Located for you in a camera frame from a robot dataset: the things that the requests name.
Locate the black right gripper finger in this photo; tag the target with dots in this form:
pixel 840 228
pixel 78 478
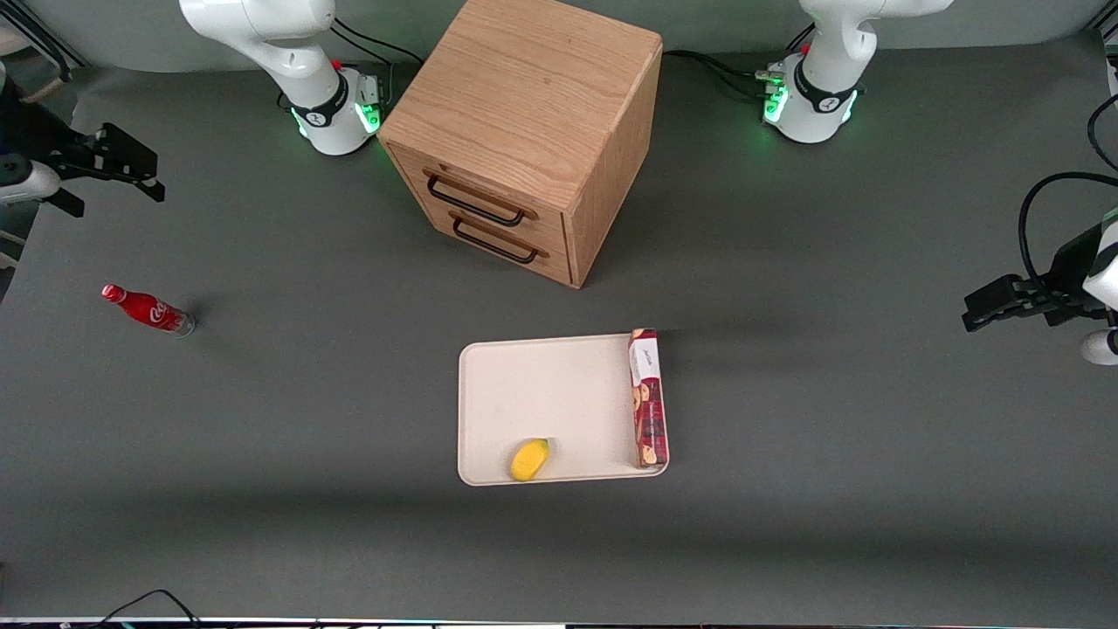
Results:
pixel 150 190
pixel 131 157

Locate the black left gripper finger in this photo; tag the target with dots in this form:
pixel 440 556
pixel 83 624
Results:
pixel 1004 290
pixel 991 316

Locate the red coke bottle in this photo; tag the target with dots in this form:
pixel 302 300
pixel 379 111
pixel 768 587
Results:
pixel 148 310

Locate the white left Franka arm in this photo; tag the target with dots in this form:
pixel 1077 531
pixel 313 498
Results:
pixel 830 52

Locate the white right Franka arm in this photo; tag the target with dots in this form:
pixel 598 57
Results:
pixel 262 35

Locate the beige plastic tray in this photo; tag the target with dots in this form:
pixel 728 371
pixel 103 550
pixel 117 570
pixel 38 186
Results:
pixel 559 393

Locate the red cookie box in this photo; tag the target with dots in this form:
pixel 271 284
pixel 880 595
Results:
pixel 648 402

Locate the wooden drawer cabinet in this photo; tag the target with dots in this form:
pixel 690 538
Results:
pixel 524 96

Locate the wooden drawer front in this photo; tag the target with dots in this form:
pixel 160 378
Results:
pixel 553 264
pixel 550 225

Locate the yellow toy lemon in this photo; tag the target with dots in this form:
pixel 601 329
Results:
pixel 529 460

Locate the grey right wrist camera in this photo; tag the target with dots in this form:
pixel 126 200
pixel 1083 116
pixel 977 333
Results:
pixel 31 183

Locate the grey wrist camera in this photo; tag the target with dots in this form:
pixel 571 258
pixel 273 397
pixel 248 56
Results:
pixel 1100 348
pixel 31 183

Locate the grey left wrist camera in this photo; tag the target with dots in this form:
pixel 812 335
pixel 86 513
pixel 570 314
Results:
pixel 1100 348

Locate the aluminium frame bar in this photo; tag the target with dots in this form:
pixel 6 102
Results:
pixel 44 35

